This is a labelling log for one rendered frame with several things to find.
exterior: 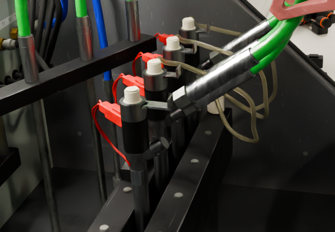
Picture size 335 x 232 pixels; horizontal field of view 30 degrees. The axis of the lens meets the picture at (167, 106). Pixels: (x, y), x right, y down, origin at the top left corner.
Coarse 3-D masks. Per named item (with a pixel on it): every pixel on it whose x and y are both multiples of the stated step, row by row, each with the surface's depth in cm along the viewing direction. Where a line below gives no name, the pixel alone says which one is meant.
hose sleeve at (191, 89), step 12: (228, 60) 60; (240, 60) 59; (252, 60) 59; (216, 72) 60; (228, 72) 60; (240, 72) 60; (192, 84) 62; (204, 84) 61; (216, 84) 61; (192, 96) 62; (204, 96) 62
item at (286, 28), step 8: (296, 0) 56; (304, 0) 55; (280, 24) 57; (288, 24) 56; (296, 24) 56; (272, 32) 58; (280, 32) 57; (288, 32) 57; (264, 40) 58; (272, 40) 57; (280, 40) 57; (256, 48) 58; (264, 48) 58; (272, 48) 58; (256, 56) 59; (264, 56) 59
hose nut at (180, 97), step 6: (180, 90) 63; (174, 96) 63; (180, 96) 62; (186, 96) 62; (174, 102) 63; (180, 102) 63; (186, 102) 62; (192, 102) 62; (180, 108) 63; (186, 108) 64
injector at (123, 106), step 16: (128, 112) 64; (144, 112) 65; (128, 128) 65; (144, 128) 66; (128, 144) 66; (144, 144) 66; (160, 144) 66; (128, 160) 67; (144, 160) 67; (144, 176) 68; (144, 192) 69; (144, 208) 70; (144, 224) 71
